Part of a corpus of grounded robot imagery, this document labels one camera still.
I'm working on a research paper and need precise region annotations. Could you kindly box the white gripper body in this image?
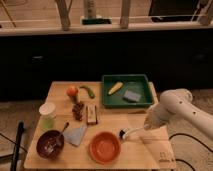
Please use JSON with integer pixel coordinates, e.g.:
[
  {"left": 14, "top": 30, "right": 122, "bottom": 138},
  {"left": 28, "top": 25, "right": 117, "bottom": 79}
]
[{"left": 144, "top": 114, "right": 159, "bottom": 130}]

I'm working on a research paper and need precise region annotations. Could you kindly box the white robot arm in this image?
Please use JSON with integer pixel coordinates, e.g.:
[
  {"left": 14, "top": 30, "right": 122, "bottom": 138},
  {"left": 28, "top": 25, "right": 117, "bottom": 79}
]
[{"left": 144, "top": 89, "right": 213, "bottom": 140}]

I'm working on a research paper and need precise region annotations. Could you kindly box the red bowl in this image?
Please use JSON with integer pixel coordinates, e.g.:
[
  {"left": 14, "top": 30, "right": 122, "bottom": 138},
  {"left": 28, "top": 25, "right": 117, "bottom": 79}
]
[{"left": 88, "top": 131, "right": 121, "bottom": 164}]

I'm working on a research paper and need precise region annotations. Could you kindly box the dark brown bowl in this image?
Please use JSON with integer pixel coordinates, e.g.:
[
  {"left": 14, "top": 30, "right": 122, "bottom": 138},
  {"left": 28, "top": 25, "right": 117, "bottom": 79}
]
[{"left": 36, "top": 130, "right": 64, "bottom": 160}]

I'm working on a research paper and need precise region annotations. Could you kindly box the blue sponge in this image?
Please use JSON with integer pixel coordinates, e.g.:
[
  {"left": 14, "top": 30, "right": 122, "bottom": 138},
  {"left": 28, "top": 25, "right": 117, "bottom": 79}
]
[{"left": 123, "top": 90, "right": 141, "bottom": 102}]

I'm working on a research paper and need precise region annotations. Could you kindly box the green plastic tray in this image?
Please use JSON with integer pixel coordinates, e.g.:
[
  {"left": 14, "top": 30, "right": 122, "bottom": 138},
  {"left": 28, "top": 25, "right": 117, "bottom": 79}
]
[{"left": 102, "top": 74, "right": 154, "bottom": 108}]

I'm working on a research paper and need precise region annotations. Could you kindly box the yellow corn cob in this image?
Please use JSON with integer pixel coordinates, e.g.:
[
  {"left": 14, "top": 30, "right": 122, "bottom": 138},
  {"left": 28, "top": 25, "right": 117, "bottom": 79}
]
[{"left": 108, "top": 82, "right": 123, "bottom": 95}]

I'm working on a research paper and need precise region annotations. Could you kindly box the brown wooden block toy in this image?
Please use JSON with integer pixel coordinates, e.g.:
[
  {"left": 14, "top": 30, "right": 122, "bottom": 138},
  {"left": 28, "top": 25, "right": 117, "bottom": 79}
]
[{"left": 86, "top": 105, "right": 98, "bottom": 125}]

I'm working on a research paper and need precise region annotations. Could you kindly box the green chili pepper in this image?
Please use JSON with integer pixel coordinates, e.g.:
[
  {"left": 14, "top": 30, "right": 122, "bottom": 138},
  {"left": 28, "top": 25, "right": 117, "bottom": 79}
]
[{"left": 79, "top": 85, "right": 95, "bottom": 99}]

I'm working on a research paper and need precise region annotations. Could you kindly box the brown grape bunch toy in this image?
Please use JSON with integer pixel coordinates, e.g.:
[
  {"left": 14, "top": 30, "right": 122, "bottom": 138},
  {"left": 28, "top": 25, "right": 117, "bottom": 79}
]
[{"left": 72, "top": 101, "right": 84, "bottom": 121}]

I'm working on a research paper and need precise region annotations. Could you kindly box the grey cloth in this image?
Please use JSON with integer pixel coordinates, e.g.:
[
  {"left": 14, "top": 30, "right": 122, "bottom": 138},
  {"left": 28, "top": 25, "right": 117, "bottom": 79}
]
[{"left": 63, "top": 125, "right": 87, "bottom": 147}]

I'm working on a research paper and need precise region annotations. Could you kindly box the orange tomato toy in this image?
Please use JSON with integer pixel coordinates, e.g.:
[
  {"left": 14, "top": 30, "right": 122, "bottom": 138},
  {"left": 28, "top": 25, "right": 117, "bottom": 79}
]
[{"left": 66, "top": 85, "right": 78, "bottom": 97}]

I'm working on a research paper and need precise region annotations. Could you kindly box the metal spoon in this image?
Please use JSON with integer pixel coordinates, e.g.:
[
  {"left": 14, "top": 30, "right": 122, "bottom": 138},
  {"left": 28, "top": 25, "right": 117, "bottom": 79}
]
[{"left": 47, "top": 122, "right": 69, "bottom": 153}]

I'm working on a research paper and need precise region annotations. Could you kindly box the clear cup with lid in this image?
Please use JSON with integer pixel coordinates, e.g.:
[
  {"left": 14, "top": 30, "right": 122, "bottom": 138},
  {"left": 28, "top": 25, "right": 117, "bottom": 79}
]
[{"left": 39, "top": 102, "right": 56, "bottom": 131}]

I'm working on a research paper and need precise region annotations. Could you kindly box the green base object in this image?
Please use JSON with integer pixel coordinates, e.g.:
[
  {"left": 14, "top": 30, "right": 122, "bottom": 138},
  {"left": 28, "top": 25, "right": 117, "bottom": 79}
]
[{"left": 82, "top": 18, "right": 111, "bottom": 25}]

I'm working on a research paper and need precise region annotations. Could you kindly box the black pole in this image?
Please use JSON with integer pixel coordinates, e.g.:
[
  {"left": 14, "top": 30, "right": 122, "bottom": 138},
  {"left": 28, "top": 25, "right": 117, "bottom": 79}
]
[{"left": 10, "top": 122, "right": 24, "bottom": 171}]

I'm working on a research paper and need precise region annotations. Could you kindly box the black cable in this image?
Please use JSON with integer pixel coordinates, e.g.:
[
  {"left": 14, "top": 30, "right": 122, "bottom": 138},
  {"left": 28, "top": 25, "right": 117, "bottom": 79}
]
[{"left": 168, "top": 132, "right": 213, "bottom": 171}]

